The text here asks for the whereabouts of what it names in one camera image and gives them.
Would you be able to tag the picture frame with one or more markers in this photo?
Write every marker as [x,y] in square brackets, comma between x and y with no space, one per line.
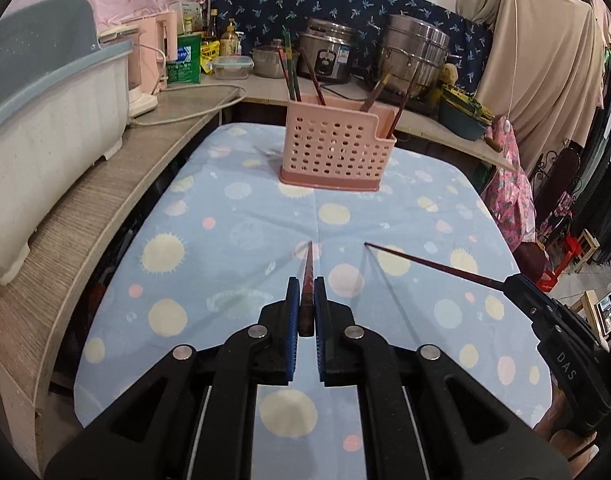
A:
[608,314]

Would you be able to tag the wooden counter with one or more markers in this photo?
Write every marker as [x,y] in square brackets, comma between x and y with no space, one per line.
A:
[85,220]

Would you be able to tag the black metal chair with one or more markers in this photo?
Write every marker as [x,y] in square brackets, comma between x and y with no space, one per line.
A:
[560,180]

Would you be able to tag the steel rice cooker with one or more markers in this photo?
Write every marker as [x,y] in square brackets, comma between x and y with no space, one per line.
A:
[330,52]

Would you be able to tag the cream blender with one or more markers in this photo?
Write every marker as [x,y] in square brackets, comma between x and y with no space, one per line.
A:
[143,100]

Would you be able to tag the steel steamer pot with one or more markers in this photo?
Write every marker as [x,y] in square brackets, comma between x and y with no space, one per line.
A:
[418,55]

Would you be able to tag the clear food container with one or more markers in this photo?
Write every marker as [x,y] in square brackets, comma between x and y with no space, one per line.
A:
[231,67]

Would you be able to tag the dark sauce bottle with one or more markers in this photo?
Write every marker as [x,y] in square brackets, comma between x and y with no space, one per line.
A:
[212,25]

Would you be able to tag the blue printed tablecloth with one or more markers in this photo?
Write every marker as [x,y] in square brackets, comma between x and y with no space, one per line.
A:
[235,240]

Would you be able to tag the bright red chopstick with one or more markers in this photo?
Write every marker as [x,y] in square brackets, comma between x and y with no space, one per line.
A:
[400,112]

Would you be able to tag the yellow packet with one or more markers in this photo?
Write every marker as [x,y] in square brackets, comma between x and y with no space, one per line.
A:
[210,57]

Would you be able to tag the pink floral garment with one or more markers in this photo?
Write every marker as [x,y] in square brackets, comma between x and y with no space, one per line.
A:
[510,195]

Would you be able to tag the red plastic stool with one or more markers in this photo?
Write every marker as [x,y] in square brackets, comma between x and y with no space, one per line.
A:
[560,260]

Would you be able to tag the beige curtain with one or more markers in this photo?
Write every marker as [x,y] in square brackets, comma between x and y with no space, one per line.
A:
[545,60]

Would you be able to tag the pink perforated plastic basket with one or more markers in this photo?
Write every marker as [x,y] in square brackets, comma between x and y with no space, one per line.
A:
[330,145]

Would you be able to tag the green basin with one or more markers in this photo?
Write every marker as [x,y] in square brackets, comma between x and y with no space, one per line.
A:
[463,117]

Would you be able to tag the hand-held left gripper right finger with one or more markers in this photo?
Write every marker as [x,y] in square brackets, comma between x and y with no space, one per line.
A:
[323,330]

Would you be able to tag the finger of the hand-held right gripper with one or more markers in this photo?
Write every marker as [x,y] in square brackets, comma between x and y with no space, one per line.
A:
[523,295]
[570,317]

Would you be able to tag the green package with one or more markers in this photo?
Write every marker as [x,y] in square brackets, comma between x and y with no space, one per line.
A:
[183,60]

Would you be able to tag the small steel pot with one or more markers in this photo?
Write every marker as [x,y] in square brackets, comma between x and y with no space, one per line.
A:
[268,62]

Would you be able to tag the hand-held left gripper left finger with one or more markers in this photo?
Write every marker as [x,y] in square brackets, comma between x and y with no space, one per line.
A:
[291,330]

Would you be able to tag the navy floral cloth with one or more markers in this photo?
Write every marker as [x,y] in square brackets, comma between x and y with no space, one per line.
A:
[285,0]

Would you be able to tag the green chopstick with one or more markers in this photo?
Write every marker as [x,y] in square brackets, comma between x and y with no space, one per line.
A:
[289,55]

